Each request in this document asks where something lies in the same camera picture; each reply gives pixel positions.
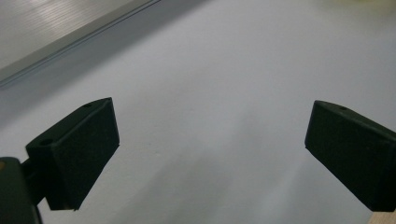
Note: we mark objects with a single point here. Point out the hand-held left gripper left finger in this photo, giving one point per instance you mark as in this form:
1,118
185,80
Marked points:
77,149

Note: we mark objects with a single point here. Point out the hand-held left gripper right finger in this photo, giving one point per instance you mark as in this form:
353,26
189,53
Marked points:
351,149

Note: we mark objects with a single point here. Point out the wooden table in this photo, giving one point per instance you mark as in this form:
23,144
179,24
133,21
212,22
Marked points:
386,218

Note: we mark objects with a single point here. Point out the grey metal rail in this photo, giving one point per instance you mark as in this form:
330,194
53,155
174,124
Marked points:
62,45

